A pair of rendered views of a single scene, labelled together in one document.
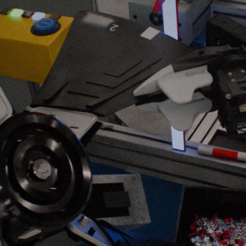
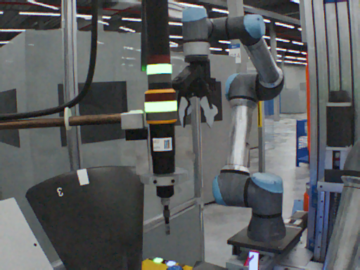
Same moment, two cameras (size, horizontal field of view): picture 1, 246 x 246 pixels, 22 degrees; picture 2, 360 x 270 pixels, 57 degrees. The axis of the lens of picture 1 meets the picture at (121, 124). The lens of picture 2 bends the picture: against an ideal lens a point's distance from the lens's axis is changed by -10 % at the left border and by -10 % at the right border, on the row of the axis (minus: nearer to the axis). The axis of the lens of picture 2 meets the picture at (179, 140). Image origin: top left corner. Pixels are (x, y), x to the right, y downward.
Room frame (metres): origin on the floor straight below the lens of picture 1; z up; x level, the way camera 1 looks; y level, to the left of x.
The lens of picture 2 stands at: (0.05, 0.02, 1.57)
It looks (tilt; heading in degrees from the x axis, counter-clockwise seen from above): 7 degrees down; 4
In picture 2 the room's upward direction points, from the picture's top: 3 degrees counter-clockwise
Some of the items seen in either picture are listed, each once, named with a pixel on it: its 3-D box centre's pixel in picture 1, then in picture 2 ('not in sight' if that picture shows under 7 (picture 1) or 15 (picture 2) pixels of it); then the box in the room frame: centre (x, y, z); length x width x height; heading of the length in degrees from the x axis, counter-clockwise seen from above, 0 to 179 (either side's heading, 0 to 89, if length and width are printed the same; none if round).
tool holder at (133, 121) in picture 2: not in sight; (155, 146); (0.56, 0.09, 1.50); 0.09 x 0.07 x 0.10; 95
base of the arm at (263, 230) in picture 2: not in sight; (266, 221); (1.33, -0.21, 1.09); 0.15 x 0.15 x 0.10
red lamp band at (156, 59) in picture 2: not in sight; (158, 60); (0.56, 0.08, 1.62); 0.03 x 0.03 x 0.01
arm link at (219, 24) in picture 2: not in sight; (213, 29); (1.23, -0.03, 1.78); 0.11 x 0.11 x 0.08; 64
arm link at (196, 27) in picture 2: not in sight; (195, 25); (1.15, 0.03, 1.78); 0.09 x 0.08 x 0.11; 154
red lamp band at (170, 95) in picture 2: not in sight; (160, 96); (0.56, 0.08, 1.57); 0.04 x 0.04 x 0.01
